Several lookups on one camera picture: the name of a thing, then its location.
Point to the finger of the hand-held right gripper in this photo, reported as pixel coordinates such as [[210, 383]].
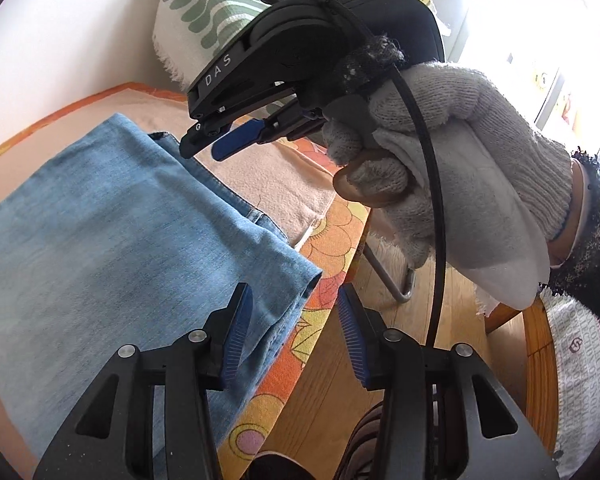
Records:
[[240, 139], [195, 140]]

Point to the rattan wooden stool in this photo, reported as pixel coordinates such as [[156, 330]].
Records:
[[540, 360]]

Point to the person's right forearm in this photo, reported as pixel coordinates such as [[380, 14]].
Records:
[[595, 240]]

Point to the grey metal chair leg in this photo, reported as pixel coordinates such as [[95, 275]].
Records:
[[380, 272]]

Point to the green white patterned pillow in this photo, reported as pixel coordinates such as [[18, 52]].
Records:
[[195, 5]]

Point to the light blue denim pants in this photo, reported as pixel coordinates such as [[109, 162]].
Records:
[[105, 235]]

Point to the person's right hand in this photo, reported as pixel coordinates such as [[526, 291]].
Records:
[[480, 135]]

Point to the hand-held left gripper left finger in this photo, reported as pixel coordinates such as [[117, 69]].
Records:
[[235, 340]]

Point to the white printed bag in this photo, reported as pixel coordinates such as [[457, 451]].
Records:
[[590, 360]]

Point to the orange floral mattress cover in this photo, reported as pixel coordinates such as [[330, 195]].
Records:
[[330, 240]]

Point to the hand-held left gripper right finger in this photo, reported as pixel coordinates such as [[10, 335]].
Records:
[[352, 340]]

